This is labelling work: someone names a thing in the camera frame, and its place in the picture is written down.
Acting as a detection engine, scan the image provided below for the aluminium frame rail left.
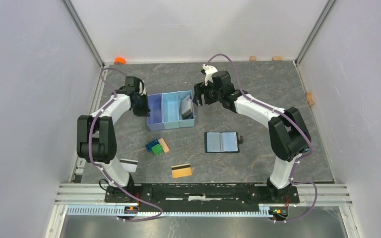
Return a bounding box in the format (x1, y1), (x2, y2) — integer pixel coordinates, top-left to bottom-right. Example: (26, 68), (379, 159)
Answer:
(44, 0), (106, 238)

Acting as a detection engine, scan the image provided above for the blue toy brick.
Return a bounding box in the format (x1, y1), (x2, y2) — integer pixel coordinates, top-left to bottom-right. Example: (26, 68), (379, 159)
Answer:
(145, 139), (159, 152)

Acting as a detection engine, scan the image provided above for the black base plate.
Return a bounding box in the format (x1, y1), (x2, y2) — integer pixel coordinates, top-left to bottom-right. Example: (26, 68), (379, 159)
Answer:
(104, 182), (300, 214)

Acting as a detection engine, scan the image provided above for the purple plastic bin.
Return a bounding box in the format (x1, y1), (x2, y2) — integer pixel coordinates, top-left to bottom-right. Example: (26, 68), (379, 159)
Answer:
(147, 94), (165, 131)

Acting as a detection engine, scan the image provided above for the light blue bin with cards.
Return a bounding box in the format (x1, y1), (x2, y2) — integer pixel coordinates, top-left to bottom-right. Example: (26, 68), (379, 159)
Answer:
(177, 91), (194, 127)

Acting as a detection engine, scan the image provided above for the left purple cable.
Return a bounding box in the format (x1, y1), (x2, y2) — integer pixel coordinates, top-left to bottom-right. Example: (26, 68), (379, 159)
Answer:
(88, 67), (164, 223)

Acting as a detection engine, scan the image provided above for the wooden arch block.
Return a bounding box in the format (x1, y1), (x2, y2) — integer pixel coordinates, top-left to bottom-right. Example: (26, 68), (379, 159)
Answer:
(306, 92), (315, 107)

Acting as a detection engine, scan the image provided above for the green toy brick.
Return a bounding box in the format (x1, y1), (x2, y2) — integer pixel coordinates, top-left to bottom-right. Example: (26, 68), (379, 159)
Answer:
(151, 144), (164, 155)

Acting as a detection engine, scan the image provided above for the orange round object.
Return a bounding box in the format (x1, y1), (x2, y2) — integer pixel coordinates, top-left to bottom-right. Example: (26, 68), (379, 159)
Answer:
(114, 57), (126, 64)

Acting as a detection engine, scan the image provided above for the black card holder wallet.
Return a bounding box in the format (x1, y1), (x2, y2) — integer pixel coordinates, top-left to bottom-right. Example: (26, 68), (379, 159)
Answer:
(204, 131), (244, 153)

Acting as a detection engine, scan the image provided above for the silver credit card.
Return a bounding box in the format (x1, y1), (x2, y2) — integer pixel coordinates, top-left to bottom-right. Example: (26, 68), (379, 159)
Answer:
(120, 159), (138, 173)

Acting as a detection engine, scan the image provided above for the light blue middle bin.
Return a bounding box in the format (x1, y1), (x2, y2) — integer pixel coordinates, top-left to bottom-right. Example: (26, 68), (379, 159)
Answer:
(162, 92), (180, 129)

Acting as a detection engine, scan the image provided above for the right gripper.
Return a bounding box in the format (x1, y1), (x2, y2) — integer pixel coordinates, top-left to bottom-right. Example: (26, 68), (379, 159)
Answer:
(192, 81), (223, 108)

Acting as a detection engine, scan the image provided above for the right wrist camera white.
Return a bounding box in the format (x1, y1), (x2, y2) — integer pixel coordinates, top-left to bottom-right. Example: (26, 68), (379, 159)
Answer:
(201, 64), (218, 86)

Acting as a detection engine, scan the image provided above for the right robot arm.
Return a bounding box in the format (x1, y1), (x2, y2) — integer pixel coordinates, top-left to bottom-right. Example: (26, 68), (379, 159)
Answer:
(192, 65), (311, 202)

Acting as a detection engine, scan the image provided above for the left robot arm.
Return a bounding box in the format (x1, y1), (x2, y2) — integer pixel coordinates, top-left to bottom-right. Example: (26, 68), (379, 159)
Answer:
(76, 76), (150, 202)

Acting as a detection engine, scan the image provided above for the gold credit card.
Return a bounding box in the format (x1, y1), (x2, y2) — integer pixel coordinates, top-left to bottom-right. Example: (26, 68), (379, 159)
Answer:
(171, 163), (192, 179)

